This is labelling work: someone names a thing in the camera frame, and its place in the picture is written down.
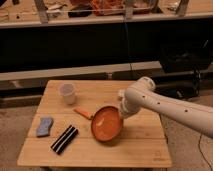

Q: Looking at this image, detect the long wooden shelf bench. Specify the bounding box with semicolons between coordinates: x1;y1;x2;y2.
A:
0;61;161;90

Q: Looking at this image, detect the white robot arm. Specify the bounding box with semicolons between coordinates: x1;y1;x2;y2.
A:
119;77;213;138

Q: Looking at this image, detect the wooden table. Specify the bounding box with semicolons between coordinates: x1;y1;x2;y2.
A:
17;80;172;168

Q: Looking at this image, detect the translucent plastic cup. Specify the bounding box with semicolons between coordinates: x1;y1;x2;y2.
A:
59;84;76;105

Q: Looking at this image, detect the blue sponge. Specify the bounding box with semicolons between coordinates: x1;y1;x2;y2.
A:
36;117;54;137

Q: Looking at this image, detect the black white striped cloth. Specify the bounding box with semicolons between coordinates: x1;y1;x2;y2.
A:
51;125;78;155

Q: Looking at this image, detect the black box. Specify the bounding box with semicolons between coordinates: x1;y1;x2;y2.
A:
159;43;212;73

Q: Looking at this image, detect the black cable on floor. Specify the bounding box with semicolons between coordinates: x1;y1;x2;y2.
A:
198;133;213;171

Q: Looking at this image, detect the orange carrot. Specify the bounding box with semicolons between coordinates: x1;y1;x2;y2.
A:
73;107;93;120

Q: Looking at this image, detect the white plastic bottle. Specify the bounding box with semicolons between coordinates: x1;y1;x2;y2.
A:
118;89;125;101

